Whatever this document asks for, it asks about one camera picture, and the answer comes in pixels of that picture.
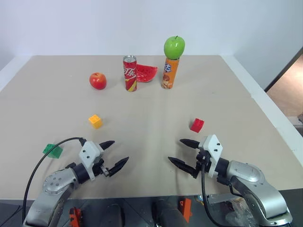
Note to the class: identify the yellow toy block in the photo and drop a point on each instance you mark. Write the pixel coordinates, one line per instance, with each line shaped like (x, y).
(95, 121)

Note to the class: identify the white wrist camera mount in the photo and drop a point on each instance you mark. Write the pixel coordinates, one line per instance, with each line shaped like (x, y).
(88, 151)
(213, 146)

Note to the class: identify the green toy block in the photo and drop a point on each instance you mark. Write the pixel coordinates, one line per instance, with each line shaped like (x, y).
(53, 150)

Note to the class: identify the clear plastic bag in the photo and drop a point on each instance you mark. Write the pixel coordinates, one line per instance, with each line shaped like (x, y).
(239, 214)

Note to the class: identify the green apple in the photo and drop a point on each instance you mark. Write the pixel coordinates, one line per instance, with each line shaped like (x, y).
(174, 47)

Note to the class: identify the grey metal bracket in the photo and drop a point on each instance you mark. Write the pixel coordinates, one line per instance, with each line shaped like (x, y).
(222, 198)

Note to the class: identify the red apple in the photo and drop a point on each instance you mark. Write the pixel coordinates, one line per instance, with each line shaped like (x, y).
(97, 81)

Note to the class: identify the orange snack tube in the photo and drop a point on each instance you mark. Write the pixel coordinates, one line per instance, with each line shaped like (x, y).
(170, 74)

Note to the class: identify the red toy block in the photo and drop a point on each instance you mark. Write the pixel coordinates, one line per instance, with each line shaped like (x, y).
(197, 124)

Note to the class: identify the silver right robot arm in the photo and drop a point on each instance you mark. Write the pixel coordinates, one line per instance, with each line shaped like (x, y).
(251, 179)

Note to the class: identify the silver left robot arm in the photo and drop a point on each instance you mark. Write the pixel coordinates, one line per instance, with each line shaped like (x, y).
(56, 184)

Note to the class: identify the orange plastic clamp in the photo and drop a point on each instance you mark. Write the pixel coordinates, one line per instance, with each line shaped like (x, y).
(185, 209)
(75, 216)

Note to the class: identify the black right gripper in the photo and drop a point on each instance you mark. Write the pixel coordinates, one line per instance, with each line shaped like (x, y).
(203, 163)

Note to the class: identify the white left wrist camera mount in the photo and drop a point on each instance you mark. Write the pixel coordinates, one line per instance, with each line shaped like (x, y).
(88, 151)

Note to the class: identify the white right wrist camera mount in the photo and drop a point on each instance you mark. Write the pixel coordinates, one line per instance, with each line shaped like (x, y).
(213, 146)

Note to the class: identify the dark rounded shape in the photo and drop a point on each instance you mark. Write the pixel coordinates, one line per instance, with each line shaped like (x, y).
(166, 214)

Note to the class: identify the red cola can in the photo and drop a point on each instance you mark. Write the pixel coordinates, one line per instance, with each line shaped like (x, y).
(129, 74)

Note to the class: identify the watermelon slice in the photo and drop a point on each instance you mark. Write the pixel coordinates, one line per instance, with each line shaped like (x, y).
(146, 73)

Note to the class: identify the brown wooden door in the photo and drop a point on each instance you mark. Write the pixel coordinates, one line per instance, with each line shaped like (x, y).
(288, 87)

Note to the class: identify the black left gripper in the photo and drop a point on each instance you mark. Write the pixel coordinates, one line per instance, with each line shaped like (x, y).
(100, 168)

